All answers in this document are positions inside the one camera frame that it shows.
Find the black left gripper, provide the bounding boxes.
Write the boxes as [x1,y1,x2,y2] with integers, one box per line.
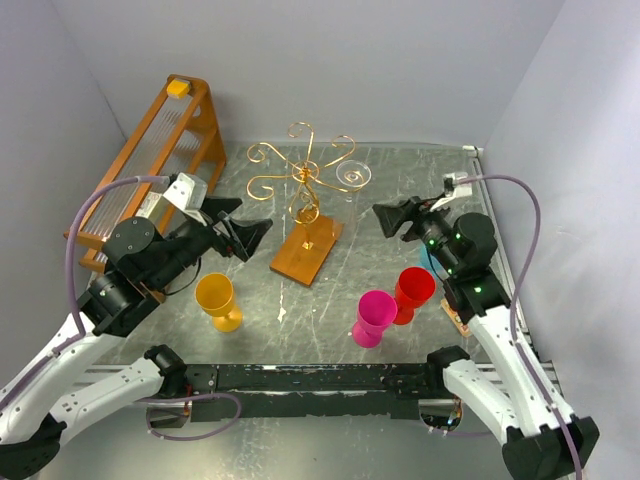
[148,193,272,289]

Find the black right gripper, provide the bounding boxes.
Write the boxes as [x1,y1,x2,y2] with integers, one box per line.
[374,192,462,275]

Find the clear wine glass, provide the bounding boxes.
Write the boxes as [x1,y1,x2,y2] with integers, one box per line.
[332,160,372,243]

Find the red wine glass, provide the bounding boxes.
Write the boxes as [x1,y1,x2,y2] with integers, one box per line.
[393,267,436,325]

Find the blue wine glass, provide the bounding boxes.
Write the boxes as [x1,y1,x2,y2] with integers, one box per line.
[420,244,442,274]

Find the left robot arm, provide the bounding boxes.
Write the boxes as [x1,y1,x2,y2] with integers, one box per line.
[1,197,273,479]

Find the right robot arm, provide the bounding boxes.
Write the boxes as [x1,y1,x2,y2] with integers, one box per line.
[372,197,599,479]

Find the yellow wine glass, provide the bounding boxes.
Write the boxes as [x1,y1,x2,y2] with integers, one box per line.
[195,273,243,333]

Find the magenta wine glass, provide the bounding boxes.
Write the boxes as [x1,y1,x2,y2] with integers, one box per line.
[352,290,398,348]

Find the yellow block on rack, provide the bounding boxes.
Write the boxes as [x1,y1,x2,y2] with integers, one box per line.
[166,78,192,100]

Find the white label card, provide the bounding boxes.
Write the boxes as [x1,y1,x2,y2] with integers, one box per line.
[136,192,167,223]

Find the orange printed card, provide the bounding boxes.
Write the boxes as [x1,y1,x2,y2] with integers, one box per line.
[441,299,472,338]

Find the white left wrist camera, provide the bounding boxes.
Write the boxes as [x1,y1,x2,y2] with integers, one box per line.
[162,172,208,213]

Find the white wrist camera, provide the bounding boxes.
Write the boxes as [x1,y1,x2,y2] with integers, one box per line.
[433,172,473,209]
[162,172,208,213]

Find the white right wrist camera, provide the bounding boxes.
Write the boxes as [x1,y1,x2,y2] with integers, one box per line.
[433,172,473,209]

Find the gold wire wine glass rack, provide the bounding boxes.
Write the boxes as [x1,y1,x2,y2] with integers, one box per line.
[246,122,362,287]

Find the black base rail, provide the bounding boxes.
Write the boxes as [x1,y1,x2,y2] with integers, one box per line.
[144,344,469,426]

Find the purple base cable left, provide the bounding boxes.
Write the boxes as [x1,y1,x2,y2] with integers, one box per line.
[134,390,244,442]

